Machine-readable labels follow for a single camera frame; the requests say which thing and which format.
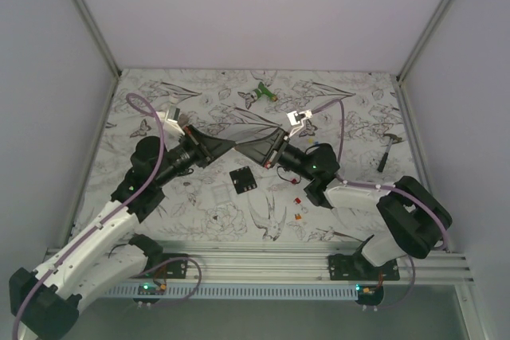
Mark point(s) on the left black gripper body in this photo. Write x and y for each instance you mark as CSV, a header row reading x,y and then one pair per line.
x,y
193,149

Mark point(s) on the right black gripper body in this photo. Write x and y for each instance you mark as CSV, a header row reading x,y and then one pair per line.
x,y
276,155

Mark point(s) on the black fuse box base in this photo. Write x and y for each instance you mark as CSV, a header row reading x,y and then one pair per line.
x,y
243,180

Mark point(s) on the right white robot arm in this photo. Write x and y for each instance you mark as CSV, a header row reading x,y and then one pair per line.
x,y
415,221

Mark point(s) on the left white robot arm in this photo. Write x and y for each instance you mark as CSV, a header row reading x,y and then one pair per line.
x,y
47,301

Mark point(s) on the clear fuse box cover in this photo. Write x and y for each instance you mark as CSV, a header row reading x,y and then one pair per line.
x,y
221,195

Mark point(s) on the floral printed table mat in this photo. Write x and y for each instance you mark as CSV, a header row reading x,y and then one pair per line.
x,y
351,112

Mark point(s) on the white and grey pipe fitting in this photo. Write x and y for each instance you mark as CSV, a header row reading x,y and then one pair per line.
x,y
176,113

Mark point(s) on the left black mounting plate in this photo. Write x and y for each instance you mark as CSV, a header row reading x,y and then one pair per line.
x,y
169,266

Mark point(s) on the black mounting plate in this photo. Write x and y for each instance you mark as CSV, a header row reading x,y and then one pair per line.
x,y
169,266
356,268

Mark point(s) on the small grey hammer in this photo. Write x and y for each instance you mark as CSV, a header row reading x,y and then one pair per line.
x,y
392,139

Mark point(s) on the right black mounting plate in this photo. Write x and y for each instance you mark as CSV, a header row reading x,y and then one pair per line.
x,y
356,268

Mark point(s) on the left controller board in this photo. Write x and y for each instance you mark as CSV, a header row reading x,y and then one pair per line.
x,y
152,289

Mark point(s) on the controller board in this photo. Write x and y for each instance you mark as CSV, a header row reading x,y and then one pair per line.
x,y
152,289
368,289

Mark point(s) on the right controller board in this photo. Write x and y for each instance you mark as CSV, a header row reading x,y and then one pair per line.
x,y
368,289

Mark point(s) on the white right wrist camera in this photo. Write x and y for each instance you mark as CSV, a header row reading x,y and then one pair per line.
x,y
297,120

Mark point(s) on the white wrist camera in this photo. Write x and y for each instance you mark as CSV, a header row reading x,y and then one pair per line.
x,y
297,120
170,121

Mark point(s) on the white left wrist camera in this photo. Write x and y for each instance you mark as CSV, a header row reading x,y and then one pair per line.
x,y
170,121

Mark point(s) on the aluminium frame rail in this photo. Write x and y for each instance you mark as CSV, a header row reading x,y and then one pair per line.
x,y
295,262

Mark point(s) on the white slotted cable duct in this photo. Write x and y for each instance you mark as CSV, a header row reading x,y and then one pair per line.
x,y
242,291

